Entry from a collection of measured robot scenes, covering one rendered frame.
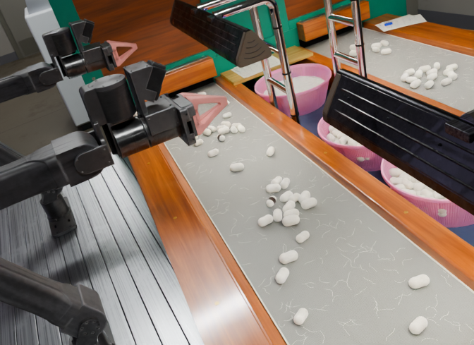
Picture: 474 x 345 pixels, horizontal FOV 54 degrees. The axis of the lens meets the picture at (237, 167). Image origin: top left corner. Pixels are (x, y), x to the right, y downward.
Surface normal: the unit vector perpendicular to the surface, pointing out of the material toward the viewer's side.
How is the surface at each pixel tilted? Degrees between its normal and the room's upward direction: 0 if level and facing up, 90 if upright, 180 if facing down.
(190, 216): 0
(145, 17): 90
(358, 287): 0
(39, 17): 90
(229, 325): 0
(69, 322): 90
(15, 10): 90
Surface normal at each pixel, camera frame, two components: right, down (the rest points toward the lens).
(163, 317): -0.24, -0.83
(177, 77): 0.36, 0.40
